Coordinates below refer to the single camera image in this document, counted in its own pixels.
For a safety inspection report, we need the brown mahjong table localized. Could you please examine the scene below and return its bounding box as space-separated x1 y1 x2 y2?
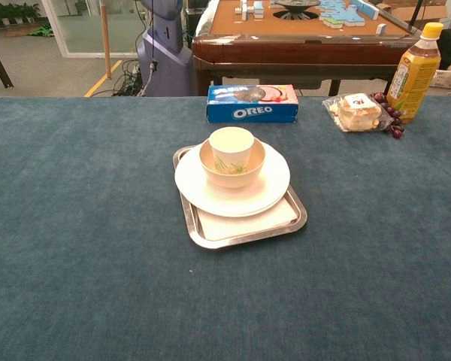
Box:
191 0 424 97

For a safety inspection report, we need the blue carpet table cover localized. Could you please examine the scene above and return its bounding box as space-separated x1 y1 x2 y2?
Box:
0 96 451 361

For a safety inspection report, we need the plastic wrapped sandwich cake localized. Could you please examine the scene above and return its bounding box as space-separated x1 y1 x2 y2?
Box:
322 93 394 133

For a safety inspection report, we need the white plastic basket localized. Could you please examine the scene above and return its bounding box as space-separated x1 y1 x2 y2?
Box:
429 68 451 90

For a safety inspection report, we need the tangle of floor cables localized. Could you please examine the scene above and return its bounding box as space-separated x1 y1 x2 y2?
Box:
112 59 144 98

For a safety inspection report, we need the heap of blue mahjong tiles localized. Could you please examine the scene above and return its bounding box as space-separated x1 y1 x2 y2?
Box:
319 0 380 29

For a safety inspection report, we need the yellow capped juice bottle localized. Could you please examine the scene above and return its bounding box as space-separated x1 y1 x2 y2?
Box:
386 22 444 125

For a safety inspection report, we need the blue Oreo cookie box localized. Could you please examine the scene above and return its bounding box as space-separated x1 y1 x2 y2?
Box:
206 83 299 125

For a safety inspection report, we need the wooden pole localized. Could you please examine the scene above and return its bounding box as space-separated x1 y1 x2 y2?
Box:
99 0 113 80

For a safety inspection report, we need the small mahjong tile group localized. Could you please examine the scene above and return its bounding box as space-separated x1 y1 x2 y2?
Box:
235 0 265 20

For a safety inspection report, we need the dark red grape bunch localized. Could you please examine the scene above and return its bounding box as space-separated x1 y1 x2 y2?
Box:
373 92 405 140

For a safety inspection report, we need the blue robot base machine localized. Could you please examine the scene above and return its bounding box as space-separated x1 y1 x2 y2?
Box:
136 0 193 98

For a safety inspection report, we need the stainless steel tray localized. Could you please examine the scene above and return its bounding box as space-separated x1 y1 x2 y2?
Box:
172 144 308 251

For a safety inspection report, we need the flower print paper cup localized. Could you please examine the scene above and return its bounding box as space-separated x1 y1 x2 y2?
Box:
208 126 256 176

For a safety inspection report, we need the white tray liner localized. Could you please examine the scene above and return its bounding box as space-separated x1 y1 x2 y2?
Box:
195 197 300 241

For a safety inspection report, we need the green cloth on floor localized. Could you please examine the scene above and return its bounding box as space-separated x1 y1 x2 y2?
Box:
28 24 56 38

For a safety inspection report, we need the row of potted plants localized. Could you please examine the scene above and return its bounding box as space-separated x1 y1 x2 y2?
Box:
0 2 41 27

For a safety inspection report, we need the beige bowl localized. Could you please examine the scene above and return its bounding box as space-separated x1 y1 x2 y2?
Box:
198 137 267 190

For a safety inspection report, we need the black mahjong dice dome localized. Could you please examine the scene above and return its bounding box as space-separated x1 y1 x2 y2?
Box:
272 0 322 20

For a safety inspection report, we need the white round plate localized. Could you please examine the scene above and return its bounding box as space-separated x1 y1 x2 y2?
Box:
174 141 291 218

